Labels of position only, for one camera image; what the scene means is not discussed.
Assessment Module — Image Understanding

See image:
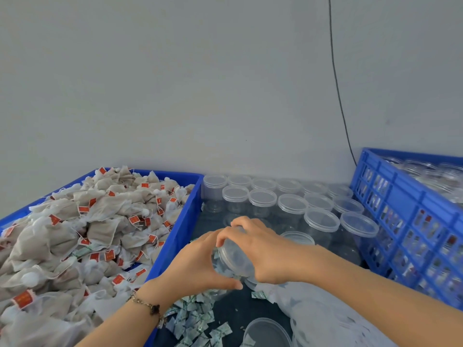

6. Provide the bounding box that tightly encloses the person's right hand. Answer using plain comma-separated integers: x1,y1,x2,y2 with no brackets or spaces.
216,216,319,286

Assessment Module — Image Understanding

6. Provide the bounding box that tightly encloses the person's left hand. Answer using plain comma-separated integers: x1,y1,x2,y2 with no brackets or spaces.
155,227,247,304

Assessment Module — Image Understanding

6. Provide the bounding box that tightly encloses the pile of green desiccant packets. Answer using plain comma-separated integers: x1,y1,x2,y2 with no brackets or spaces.
163,289,269,347

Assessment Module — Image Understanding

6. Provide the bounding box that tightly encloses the clear jar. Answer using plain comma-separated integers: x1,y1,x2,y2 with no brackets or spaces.
211,238,258,280

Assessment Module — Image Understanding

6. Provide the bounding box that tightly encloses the group of lidded jars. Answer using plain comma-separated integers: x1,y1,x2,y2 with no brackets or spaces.
201,173,381,265

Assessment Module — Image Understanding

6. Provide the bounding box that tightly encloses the pile of white label papers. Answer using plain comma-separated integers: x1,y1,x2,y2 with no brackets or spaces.
257,281,399,347

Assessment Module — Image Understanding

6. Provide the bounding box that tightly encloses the pile of tea bags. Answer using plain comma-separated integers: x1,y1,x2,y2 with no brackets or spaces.
0,166,196,347

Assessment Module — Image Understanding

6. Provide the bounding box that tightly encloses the blue slatted crate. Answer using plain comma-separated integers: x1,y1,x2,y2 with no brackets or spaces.
351,148,463,311

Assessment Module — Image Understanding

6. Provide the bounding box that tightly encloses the person's right forearm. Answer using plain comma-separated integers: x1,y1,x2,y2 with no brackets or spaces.
304,245,463,347

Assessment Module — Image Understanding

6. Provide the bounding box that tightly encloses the blue plastic tray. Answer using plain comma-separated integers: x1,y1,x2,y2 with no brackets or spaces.
0,168,205,347

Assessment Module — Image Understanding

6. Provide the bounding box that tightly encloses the thin beaded bracelet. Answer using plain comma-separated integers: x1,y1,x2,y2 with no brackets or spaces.
129,289,163,322

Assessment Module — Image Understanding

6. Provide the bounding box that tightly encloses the black cable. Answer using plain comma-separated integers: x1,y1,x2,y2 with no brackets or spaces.
327,0,358,167

